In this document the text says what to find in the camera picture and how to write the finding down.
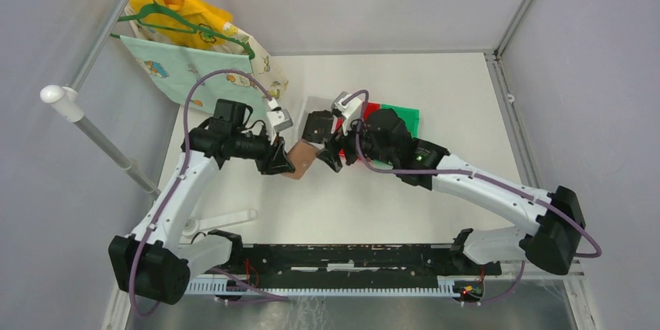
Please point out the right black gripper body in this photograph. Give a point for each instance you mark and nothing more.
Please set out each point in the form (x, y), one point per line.
(351, 148)

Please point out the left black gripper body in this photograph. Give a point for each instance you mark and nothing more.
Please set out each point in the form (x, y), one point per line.
(263, 152)

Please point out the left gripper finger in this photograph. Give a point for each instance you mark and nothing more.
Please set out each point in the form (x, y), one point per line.
(280, 165)
(278, 147)

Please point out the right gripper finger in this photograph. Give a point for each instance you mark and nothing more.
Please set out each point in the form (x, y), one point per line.
(337, 139)
(331, 158)

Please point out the tan leather card holder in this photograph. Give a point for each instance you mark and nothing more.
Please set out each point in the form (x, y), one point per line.
(302, 155)

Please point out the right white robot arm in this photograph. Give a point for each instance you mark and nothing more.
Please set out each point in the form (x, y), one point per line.
(547, 226)

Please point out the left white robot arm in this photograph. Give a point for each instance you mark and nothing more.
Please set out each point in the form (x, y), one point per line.
(151, 262)

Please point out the red plastic bin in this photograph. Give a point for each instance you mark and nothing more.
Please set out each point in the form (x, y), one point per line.
(367, 110)

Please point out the white plastic bin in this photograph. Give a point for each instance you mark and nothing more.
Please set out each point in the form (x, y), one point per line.
(312, 103)

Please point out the green plastic bin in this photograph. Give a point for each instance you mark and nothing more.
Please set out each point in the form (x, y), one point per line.
(405, 116)

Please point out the cream patterned cloth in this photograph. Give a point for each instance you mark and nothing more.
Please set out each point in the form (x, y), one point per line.
(265, 68)

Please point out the light green patterned cloth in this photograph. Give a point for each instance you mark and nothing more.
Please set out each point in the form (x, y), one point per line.
(175, 70)

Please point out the green clothes hanger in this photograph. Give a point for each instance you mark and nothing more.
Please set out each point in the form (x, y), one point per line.
(155, 9)

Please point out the metal clothes rack pole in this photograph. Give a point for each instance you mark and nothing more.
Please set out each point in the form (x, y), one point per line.
(112, 113)

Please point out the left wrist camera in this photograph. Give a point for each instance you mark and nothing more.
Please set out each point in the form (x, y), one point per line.
(278, 118)

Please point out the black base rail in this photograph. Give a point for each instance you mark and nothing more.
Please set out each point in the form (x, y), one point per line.
(352, 266)

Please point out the white cable duct strip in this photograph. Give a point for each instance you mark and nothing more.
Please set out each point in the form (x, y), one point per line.
(219, 286)

